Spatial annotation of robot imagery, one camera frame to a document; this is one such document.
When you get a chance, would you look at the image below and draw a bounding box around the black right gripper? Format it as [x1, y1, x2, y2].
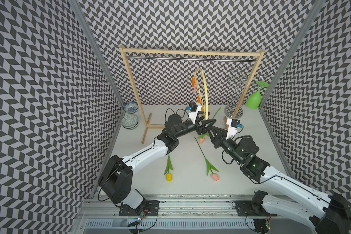
[207, 125, 243, 164]

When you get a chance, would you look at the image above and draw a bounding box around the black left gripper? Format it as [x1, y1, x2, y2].
[174, 111, 216, 138]

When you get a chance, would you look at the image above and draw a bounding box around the yellow arched peg hanger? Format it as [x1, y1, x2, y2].
[194, 68, 209, 120]

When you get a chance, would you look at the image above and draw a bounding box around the pink tulip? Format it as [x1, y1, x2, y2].
[195, 137, 219, 181]
[198, 107, 221, 144]

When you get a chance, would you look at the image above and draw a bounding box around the yellow tulip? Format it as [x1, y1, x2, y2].
[164, 155, 173, 182]

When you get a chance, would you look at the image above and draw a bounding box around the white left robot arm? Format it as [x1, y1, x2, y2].
[98, 114, 216, 209]

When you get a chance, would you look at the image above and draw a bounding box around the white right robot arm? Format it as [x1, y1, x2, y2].
[201, 124, 351, 234]

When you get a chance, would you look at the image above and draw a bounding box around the green plastic wine glass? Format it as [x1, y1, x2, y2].
[246, 81, 270, 109]

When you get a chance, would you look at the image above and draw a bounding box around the green patterned bowl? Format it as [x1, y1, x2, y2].
[121, 115, 138, 129]

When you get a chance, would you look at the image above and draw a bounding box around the blue patterned small bowl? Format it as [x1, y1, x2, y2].
[123, 101, 138, 114]

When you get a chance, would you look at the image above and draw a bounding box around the right aluminium corner profile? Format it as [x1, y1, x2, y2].
[259, 0, 326, 110]

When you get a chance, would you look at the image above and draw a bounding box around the aluminium corner profile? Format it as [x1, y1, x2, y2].
[259, 0, 326, 110]
[68, 0, 124, 107]

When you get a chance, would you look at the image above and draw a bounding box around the left aluminium corner profile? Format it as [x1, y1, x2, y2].
[68, 0, 124, 107]

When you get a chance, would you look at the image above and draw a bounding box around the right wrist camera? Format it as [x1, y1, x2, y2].
[226, 119, 243, 139]

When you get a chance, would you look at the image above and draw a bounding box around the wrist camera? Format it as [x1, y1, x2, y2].
[186, 101, 202, 124]
[226, 119, 243, 139]

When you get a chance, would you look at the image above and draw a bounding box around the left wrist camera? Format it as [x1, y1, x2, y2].
[186, 101, 202, 124]

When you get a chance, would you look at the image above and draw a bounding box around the metal wire glass stand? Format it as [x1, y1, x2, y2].
[224, 65, 265, 119]

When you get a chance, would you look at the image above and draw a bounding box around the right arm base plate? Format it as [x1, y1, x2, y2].
[231, 200, 277, 217]

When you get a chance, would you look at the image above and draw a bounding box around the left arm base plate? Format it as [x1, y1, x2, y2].
[119, 200, 160, 217]

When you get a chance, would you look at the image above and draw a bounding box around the metal rack rail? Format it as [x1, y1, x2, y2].
[126, 56, 256, 62]

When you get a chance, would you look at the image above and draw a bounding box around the wooden clothes rack frame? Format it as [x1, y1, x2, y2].
[120, 46, 265, 143]

